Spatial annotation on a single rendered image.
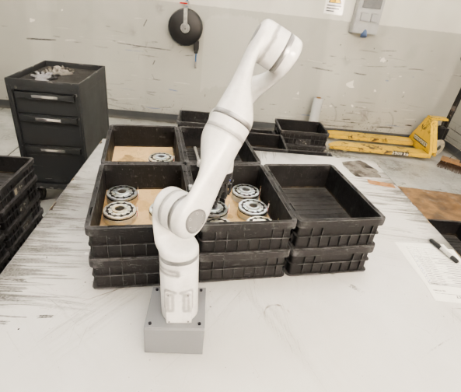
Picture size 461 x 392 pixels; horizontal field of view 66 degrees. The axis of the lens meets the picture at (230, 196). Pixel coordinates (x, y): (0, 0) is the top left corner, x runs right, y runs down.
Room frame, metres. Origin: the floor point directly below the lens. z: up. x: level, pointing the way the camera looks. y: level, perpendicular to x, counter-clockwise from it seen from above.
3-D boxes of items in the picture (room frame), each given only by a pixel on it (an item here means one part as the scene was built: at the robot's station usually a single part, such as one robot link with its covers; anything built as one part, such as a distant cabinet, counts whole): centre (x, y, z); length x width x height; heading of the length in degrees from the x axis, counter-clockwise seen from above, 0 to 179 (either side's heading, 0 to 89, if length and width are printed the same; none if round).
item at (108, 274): (0.97, 0.27, 0.76); 0.40 x 0.30 x 0.12; 15
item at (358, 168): (1.87, -0.72, 0.71); 0.22 x 0.19 x 0.01; 5
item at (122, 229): (0.97, 0.27, 0.92); 0.40 x 0.30 x 0.02; 15
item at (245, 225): (1.04, -0.02, 0.92); 0.40 x 0.30 x 0.02; 15
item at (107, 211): (0.95, 0.35, 0.86); 0.10 x 0.10 x 0.01
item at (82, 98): (2.49, 1.26, 0.45); 0.60 x 0.45 x 0.90; 5
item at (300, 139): (2.85, -0.52, 0.37); 0.40 x 0.30 x 0.45; 95
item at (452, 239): (1.77, -1.36, 0.26); 0.40 x 0.30 x 0.23; 5
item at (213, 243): (1.04, -0.02, 0.87); 0.40 x 0.30 x 0.11; 15
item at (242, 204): (1.06, -0.08, 0.86); 0.10 x 0.10 x 0.01
